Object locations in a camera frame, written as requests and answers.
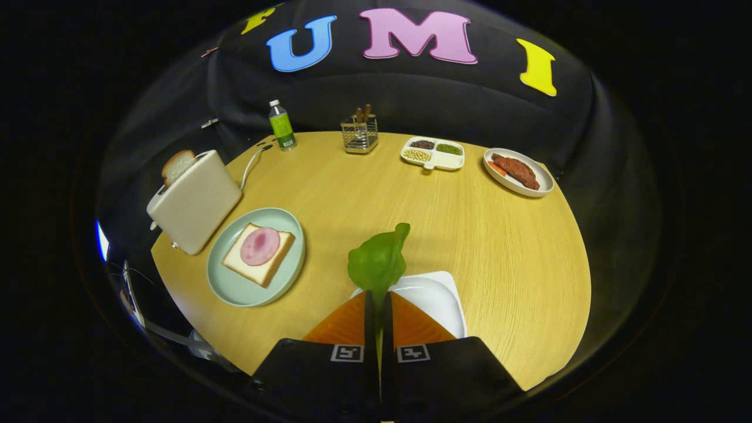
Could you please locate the green label plastic bottle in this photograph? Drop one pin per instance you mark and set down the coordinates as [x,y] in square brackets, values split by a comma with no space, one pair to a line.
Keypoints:
[282,126]

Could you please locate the white toaster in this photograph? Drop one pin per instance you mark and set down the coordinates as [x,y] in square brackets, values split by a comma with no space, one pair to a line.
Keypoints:
[200,200]

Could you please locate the white backdrop clip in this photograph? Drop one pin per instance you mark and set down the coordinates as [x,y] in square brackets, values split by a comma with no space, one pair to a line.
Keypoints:
[208,122]

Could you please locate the pale green round plate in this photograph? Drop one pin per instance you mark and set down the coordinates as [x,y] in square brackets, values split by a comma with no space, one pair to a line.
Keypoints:
[235,288]

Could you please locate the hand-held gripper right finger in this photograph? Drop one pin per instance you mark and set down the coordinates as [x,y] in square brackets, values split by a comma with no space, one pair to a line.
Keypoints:
[446,382]

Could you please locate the white divided bean dish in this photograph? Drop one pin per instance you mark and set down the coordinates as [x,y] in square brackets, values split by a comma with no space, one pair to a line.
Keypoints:
[449,161]

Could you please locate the brown cooked meat piece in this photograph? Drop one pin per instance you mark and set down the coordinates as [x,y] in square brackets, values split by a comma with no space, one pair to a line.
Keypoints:
[517,170]

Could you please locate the pink ham slice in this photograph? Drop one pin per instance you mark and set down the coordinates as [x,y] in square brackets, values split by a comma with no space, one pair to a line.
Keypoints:
[260,245]

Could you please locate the white round meat plate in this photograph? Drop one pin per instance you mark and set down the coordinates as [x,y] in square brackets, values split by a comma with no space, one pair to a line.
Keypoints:
[543,176]

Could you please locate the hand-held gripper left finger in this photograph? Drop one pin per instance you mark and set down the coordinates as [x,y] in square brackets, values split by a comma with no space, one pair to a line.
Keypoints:
[317,382]

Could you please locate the black backdrop cloth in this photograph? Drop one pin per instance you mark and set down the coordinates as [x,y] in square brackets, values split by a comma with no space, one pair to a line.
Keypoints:
[470,106]

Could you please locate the white square plate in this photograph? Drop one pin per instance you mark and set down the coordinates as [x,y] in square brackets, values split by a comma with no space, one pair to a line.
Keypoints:
[435,299]

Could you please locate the grey metal stand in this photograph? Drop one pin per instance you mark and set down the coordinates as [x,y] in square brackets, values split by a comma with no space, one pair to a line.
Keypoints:
[176,339]

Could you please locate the white bread slice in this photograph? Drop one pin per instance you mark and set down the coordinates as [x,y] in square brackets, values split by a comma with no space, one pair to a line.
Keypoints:
[258,275]

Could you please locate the brown crust bread slice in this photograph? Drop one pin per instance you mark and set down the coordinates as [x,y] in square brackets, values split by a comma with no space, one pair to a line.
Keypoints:
[178,165]

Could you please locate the red backdrop clip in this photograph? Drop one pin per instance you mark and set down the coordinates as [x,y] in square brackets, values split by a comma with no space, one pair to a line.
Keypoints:
[210,51]

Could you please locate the green lettuce leaf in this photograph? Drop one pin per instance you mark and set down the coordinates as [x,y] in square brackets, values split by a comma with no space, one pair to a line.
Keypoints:
[379,261]

